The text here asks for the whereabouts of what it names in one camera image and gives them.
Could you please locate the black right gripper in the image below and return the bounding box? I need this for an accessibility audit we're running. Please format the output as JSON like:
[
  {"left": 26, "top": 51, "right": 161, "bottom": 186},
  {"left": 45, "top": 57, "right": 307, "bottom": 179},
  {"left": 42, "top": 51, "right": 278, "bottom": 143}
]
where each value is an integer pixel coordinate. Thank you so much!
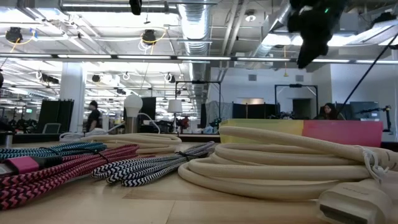
[{"left": 287, "top": 0, "right": 348, "bottom": 69}]

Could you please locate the beige USB cable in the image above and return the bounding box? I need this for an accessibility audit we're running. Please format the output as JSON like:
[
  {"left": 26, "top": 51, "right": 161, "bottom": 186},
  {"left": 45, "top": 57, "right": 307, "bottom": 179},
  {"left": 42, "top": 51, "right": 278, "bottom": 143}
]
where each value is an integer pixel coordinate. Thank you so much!
[
  {"left": 88, "top": 133, "right": 183, "bottom": 156},
  {"left": 177, "top": 126, "right": 398, "bottom": 224}
]

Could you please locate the teal black braided USB cable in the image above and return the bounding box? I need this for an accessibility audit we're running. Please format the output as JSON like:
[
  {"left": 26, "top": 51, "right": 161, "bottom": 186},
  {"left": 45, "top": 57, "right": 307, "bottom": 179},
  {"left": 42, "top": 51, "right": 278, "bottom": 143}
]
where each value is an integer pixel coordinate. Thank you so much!
[{"left": 0, "top": 141, "right": 108, "bottom": 162}]

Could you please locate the black white braided USB cable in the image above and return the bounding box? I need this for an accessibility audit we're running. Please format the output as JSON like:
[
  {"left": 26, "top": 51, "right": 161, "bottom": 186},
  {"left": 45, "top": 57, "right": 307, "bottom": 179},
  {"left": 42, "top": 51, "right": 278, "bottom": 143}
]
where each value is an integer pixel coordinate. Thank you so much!
[{"left": 90, "top": 141, "right": 216, "bottom": 188}]

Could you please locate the pink black braided USB cable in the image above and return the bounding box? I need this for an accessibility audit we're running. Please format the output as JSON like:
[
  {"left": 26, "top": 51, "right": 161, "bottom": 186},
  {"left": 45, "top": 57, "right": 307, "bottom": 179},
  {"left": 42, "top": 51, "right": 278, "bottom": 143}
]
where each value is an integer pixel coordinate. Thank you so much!
[{"left": 0, "top": 143, "right": 156, "bottom": 211}]

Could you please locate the person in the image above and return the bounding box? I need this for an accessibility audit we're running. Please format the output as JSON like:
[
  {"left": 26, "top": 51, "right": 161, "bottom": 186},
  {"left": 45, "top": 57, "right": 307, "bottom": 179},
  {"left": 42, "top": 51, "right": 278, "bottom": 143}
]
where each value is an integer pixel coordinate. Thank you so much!
[
  {"left": 313, "top": 102, "right": 345, "bottom": 121},
  {"left": 85, "top": 100, "right": 103, "bottom": 133}
]

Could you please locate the long ceiling light strip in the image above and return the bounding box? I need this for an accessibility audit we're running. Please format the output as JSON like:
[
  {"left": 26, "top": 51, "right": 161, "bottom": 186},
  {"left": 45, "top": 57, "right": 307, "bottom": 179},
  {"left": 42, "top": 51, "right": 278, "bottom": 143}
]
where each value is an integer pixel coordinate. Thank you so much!
[{"left": 0, "top": 52, "right": 398, "bottom": 65}]

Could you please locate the dark computer monitor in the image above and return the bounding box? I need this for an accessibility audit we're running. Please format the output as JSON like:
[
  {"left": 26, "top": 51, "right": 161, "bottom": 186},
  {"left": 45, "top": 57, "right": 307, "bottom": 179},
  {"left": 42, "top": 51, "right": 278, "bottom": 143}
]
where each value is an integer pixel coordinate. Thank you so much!
[{"left": 349, "top": 101, "right": 381, "bottom": 121}]

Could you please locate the yellow plastic bin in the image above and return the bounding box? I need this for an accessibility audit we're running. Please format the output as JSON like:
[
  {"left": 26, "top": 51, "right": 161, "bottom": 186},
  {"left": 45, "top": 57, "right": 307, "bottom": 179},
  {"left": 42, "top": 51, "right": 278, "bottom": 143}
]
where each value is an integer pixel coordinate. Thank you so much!
[{"left": 218, "top": 118, "right": 305, "bottom": 144}]

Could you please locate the red plastic bin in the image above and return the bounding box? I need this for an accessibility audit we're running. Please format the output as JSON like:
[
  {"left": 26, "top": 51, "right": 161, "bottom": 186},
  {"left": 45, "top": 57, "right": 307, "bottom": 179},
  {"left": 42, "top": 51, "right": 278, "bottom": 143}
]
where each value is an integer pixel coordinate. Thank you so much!
[{"left": 302, "top": 119, "right": 384, "bottom": 147}]

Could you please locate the table lamp with white bulb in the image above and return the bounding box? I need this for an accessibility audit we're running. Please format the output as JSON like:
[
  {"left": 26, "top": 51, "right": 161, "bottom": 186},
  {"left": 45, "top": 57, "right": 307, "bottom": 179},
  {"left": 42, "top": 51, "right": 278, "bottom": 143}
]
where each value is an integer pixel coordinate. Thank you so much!
[{"left": 123, "top": 93, "right": 144, "bottom": 135}]

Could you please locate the black articulated stand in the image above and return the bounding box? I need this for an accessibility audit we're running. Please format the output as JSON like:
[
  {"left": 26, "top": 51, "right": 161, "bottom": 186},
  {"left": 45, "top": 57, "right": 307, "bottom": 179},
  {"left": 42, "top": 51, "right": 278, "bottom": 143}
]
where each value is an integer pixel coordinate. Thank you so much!
[{"left": 354, "top": 105, "right": 393, "bottom": 135}]

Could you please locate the white building pillar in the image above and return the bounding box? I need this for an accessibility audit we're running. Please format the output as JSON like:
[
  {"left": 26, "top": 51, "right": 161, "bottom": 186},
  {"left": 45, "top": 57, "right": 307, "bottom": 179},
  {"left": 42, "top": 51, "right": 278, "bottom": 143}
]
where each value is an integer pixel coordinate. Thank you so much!
[{"left": 58, "top": 61, "right": 87, "bottom": 134}]

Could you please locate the white shade lamp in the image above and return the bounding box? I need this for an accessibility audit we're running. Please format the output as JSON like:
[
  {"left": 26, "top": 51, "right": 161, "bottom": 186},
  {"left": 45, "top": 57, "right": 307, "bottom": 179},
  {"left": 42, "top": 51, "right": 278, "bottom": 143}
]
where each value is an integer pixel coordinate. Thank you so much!
[{"left": 167, "top": 99, "right": 183, "bottom": 134}]

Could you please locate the white cabinet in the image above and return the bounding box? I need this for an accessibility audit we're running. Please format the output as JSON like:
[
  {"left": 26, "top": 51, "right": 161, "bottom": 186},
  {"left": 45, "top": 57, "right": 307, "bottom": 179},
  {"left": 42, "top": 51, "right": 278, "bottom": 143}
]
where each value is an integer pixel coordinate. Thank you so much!
[{"left": 99, "top": 114, "right": 110, "bottom": 133}]

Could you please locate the black partition screen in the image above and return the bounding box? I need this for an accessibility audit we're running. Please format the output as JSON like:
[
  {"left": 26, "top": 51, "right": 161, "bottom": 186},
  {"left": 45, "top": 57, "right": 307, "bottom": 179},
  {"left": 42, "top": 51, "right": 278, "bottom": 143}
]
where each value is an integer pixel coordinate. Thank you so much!
[{"left": 36, "top": 99, "right": 75, "bottom": 134}]

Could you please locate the grey office chair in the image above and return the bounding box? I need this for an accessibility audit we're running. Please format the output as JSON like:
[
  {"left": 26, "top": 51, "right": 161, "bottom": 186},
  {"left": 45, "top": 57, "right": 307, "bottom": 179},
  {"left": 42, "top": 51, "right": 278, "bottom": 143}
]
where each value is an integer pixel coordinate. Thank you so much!
[{"left": 41, "top": 122, "right": 62, "bottom": 135}]

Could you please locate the black ceiling cable reel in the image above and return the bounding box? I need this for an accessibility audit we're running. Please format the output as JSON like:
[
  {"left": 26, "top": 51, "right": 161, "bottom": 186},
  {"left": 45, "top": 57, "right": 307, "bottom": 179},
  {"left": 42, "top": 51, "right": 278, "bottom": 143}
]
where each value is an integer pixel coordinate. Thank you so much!
[
  {"left": 5, "top": 26, "right": 24, "bottom": 44},
  {"left": 141, "top": 29, "right": 158, "bottom": 47}
]

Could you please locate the black robot rig frame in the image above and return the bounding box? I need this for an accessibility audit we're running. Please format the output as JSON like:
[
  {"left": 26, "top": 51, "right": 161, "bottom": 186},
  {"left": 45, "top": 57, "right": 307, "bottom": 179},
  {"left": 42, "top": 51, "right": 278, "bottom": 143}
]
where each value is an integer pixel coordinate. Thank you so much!
[
  {"left": 174, "top": 80, "right": 222, "bottom": 125},
  {"left": 274, "top": 83, "right": 320, "bottom": 119}
]

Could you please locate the silver ceiling air duct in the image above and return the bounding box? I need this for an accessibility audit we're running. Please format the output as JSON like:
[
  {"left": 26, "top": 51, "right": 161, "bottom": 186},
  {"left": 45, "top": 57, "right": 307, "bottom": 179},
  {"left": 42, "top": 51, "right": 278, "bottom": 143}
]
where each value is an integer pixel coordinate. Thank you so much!
[{"left": 177, "top": 0, "right": 215, "bottom": 103}]

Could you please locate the white lamp cord with switch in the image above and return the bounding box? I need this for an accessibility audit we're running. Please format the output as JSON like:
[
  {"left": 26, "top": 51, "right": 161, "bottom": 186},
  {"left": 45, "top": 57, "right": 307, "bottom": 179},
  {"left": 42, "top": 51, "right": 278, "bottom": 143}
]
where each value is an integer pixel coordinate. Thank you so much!
[{"left": 58, "top": 111, "right": 162, "bottom": 142}]

